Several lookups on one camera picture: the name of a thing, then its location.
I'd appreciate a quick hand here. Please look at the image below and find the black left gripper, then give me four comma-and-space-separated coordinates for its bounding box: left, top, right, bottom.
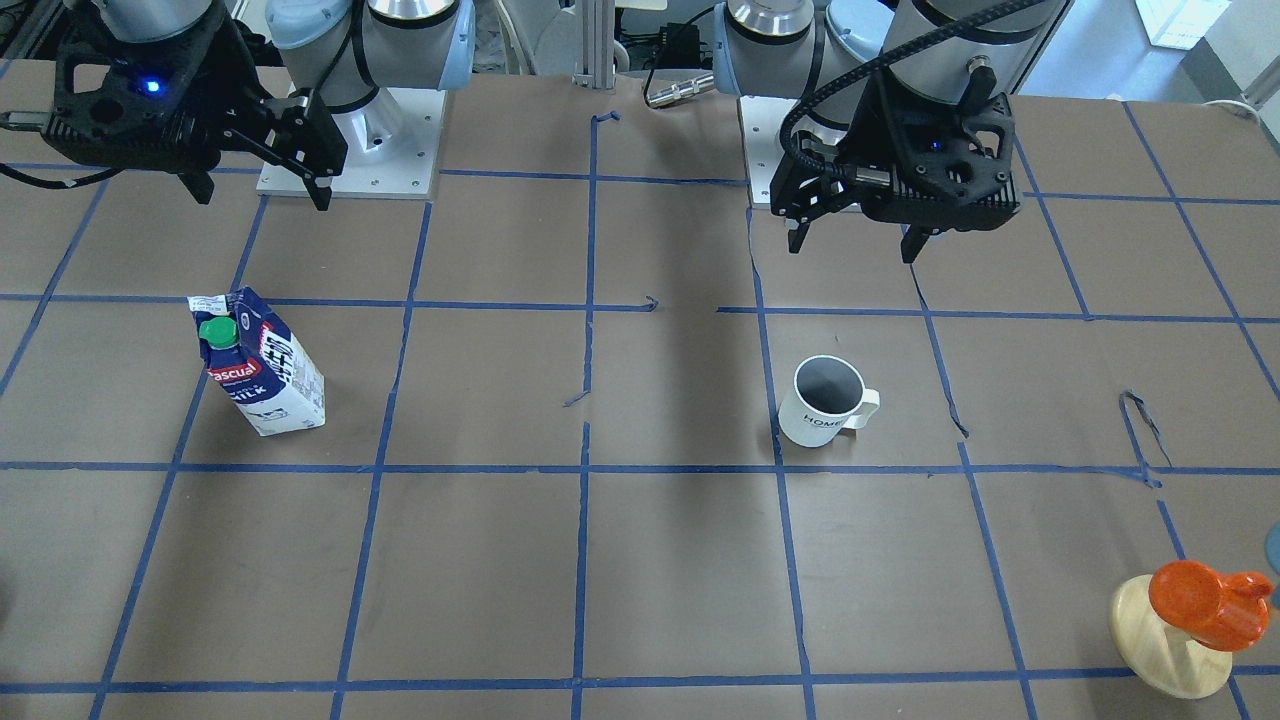
771, 72, 1021, 265

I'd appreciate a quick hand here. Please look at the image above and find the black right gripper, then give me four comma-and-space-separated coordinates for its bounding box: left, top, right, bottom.
42, 22, 348, 211

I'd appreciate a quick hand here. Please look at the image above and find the white mug with HOME text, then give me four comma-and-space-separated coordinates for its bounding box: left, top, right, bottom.
777, 355, 882, 448

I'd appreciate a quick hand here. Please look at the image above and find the blue white milk carton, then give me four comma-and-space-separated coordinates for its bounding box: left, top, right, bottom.
187, 286, 326, 436

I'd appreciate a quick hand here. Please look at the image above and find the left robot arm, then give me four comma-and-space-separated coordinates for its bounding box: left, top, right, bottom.
713, 1, 1059, 264

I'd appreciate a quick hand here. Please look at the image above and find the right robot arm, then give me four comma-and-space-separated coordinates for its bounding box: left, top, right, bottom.
3, 1, 475, 210

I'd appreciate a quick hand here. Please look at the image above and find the orange cup on wooden stand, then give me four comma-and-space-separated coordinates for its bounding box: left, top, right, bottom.
1108, 560, 1277, 700

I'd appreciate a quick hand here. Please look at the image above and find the black braided cable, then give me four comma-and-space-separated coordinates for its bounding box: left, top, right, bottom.
780, 0, 1047, 173

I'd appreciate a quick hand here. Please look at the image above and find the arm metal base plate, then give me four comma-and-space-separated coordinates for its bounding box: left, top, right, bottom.
256, 88, 447, 201
739, 95, 797, 211

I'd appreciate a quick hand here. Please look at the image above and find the black cable with metal plug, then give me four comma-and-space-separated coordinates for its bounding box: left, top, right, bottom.
640, 6, 731, 109

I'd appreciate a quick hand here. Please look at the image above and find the aluminium frame post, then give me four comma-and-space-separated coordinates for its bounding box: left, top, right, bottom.
572, 0, 616, 94

